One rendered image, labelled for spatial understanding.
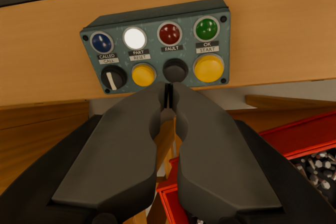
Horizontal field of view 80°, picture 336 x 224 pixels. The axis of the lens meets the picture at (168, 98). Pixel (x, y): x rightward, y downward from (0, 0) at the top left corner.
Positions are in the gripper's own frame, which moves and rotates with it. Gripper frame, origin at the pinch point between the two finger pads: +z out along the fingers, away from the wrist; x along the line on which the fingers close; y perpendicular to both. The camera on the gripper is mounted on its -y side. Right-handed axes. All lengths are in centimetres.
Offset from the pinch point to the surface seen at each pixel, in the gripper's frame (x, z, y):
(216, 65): 4.7, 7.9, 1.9
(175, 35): 0.6, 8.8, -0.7
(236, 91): 38, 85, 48
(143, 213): -4.5, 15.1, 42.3
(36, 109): -54, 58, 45
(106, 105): -36, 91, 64
